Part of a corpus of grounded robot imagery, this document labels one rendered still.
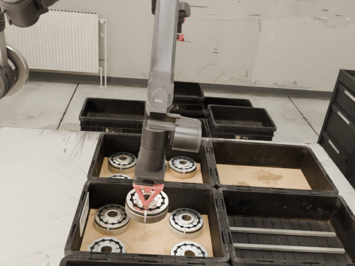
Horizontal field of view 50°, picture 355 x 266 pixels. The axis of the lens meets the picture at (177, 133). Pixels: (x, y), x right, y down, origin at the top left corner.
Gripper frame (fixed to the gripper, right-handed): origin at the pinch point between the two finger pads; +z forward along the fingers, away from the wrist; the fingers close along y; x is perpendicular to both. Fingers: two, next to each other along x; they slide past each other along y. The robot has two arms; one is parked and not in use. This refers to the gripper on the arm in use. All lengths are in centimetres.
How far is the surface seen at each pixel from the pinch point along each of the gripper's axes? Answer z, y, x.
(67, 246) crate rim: 13.1, -5.9, 17.1
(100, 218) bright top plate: 20.1, 12.1, 12.3
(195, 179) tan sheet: 21.9, 39.4, -17.2
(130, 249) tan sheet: 22.5, 3.8, 2.3
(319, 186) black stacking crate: 15, 35, -60
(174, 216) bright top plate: 19.2, 15.7, -9.2
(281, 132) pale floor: 102, 244, -122
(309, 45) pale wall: 39, 338, -159
